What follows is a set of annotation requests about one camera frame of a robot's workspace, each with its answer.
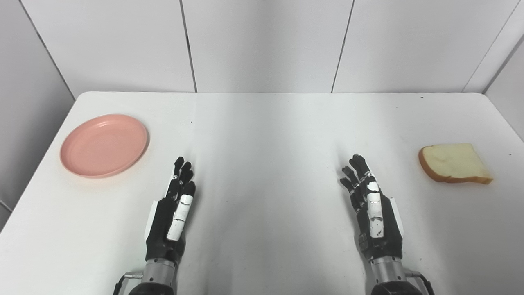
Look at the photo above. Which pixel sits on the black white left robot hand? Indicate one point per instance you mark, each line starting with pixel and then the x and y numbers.
pixel 163 221

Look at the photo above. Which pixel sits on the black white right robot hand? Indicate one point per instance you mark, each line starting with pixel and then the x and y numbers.
pixel 385 233

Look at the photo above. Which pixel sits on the pink round plate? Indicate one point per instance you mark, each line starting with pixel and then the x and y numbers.
pixel 104 146

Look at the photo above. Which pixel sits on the slice of white bread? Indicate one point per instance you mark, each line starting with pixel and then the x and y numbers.
pixel 452 162

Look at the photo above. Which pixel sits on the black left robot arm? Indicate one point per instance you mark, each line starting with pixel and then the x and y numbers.
pixel 157 276

